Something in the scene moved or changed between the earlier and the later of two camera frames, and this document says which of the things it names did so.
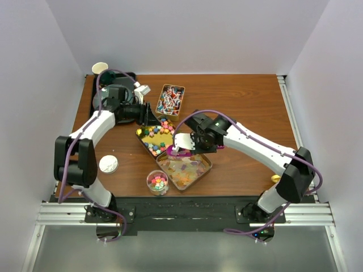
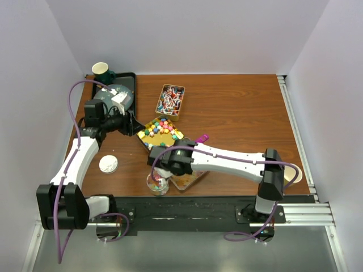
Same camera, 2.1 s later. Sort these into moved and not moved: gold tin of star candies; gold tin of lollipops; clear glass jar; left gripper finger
Moved: left gripper finger
Not moved: gold tin of star candies; clear glass jar; gold tin of lollipops
